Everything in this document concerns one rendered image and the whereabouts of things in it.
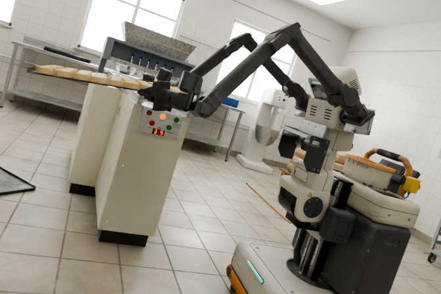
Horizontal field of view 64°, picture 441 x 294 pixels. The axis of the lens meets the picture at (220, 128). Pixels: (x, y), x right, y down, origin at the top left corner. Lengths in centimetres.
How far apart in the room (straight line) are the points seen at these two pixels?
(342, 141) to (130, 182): 118
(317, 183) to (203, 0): 497
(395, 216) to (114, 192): 145
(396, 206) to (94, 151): 199
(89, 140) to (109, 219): 76
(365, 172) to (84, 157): 190
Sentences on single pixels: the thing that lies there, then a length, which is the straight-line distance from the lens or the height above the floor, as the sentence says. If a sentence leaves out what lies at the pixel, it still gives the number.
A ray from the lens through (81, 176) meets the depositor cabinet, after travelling 282.
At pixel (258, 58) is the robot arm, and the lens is 129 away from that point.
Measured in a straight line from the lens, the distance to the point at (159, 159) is 211.
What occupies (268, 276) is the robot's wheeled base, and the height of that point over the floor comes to 28.
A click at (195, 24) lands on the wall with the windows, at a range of 623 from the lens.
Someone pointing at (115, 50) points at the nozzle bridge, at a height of 110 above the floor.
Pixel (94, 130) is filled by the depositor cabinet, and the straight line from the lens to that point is 273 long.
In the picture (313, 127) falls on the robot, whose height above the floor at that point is 101.
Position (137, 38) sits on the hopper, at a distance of 276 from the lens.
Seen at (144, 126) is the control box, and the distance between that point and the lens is 201.
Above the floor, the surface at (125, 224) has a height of 14.
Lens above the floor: 103
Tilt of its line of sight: 5 degrees down
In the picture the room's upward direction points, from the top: 17 degrees clockwise
